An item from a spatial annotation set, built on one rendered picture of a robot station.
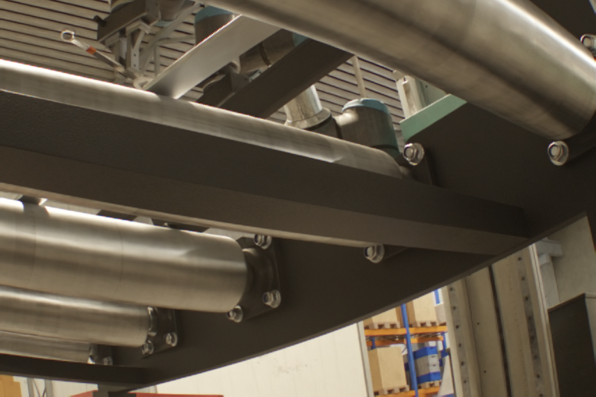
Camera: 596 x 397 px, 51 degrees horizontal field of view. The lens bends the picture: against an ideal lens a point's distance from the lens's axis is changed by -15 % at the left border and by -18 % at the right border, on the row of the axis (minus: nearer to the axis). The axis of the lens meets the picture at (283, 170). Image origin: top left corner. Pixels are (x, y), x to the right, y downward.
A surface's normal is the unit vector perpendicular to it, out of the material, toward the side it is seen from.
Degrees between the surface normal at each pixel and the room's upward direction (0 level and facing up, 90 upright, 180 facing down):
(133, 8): 90
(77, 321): 127
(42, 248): 110
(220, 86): 90
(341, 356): 90
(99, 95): 76
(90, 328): 132
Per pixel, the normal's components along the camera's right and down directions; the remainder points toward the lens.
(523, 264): -0.71, -0.19
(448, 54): 0.29, 0.77
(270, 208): 0.15, 0.90
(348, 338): 0.25, -0.43
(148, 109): 0.57, -0.61
